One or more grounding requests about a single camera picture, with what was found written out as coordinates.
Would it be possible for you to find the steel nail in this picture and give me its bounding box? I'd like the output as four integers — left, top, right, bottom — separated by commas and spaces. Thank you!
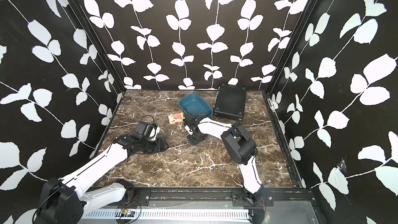
192, 111, 207, 118

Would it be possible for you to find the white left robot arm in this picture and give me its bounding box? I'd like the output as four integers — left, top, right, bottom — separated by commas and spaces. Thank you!
31, 135, 169, 224

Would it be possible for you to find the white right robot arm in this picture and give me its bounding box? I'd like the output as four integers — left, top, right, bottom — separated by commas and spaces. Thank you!
183, 114, 264, 198

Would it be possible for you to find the teal plastic storage box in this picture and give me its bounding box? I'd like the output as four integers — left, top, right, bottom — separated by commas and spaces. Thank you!
179, 93, 213, 118

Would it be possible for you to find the yellow playing card box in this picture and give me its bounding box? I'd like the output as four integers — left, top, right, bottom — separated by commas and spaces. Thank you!
168, 113, 184, 125

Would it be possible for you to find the white perforated strip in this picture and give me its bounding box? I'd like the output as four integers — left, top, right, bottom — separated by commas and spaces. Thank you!
82, 208, 251, 222

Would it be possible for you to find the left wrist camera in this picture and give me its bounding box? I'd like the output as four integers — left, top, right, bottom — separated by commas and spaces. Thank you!
131, 121, 160, 141

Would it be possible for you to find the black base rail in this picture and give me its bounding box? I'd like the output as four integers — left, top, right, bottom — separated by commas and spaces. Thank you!
128, 187, 315, 208

